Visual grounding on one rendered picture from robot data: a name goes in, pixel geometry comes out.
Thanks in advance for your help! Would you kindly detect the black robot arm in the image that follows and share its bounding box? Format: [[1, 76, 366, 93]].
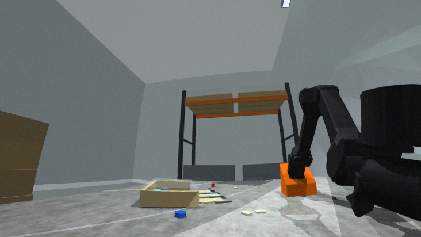
[[287, 84, 421, 221]]

